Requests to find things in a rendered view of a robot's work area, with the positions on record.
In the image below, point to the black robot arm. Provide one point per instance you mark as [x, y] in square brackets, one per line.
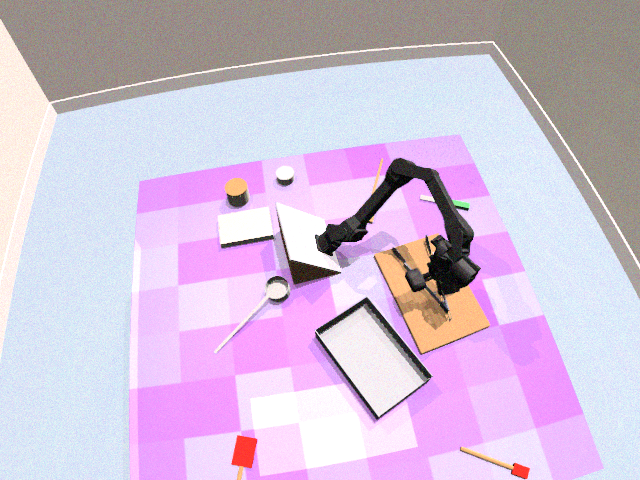
[451, 253]

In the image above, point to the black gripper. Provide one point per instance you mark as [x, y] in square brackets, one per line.
[417, 281]

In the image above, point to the dark grey pan with long handle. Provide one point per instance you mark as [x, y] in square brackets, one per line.
[277, 289]

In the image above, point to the white short cylinder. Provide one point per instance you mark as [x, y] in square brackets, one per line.
[285, 175]

